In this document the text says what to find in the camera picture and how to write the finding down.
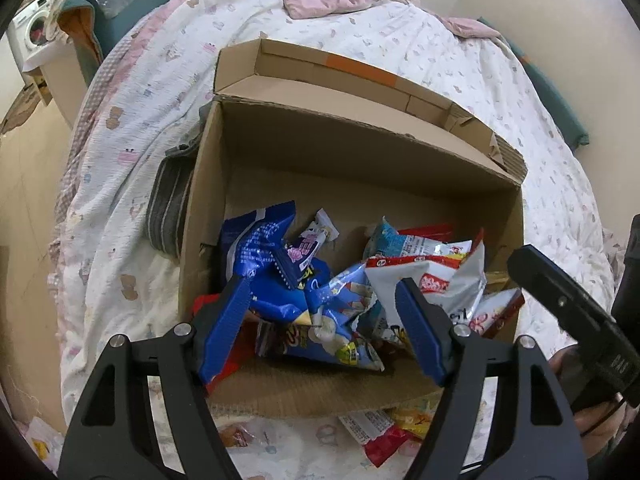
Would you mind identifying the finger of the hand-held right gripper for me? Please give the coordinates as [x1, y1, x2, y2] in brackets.
[507, 244, 640, 407]

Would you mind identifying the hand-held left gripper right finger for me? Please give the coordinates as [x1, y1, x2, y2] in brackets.
[394, 277, 591, 480]

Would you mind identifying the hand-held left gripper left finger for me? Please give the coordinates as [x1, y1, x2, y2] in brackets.
[57, 275, 251, 480]

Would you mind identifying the white snack bag red label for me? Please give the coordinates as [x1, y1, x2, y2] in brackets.
[365, 242, 487, 333]

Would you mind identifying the pink white snack bag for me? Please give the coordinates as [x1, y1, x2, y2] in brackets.
[467, 287, 525, 338]

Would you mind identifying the dark blue snack bag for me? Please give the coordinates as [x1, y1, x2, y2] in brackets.
[217, 201, 331, 321]

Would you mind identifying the light blue white snack bag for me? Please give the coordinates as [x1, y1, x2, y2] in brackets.
[362, 216, 473, 261]

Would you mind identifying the light blue popcorn snack bag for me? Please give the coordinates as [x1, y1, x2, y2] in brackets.
[255, 262, 386, 373]

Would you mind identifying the yellow snack bag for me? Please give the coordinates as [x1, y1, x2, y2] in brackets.
[390, 400, 441, 436]

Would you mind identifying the pink snack packet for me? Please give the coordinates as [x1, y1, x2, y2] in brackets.
[287, 208, 340, 281]

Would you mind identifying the brown cardboard box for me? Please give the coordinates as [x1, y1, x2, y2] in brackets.
[177, 37, 528, 418]

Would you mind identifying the person's right hand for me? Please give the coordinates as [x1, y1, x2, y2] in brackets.
[549, 347, 640, 461]

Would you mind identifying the small orange snack packet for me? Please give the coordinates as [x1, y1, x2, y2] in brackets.
[220, 422, 261, 448]

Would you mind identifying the white red snack packet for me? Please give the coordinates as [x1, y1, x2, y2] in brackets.
[337, 409, 396, 446]

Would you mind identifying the grey striped cloth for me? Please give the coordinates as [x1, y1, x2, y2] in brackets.
[145, 144, 201, 261]

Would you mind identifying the teal cushion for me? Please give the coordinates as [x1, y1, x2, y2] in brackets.
[475, 15, 591, 148]

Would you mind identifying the yellow white wrapper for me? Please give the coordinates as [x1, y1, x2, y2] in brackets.
[22, 417, 66, 466]

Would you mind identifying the white printed quilt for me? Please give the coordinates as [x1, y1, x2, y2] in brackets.
[50, 0, 621, 480]

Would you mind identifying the white cabinet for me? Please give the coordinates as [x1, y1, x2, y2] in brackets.
[25, 42, 91, 131]

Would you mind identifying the teal blanket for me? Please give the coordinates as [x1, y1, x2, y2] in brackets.
[55, 0, 191, 88]

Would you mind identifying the white washing machine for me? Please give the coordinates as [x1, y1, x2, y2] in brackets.
[10, 0, 63, 66]

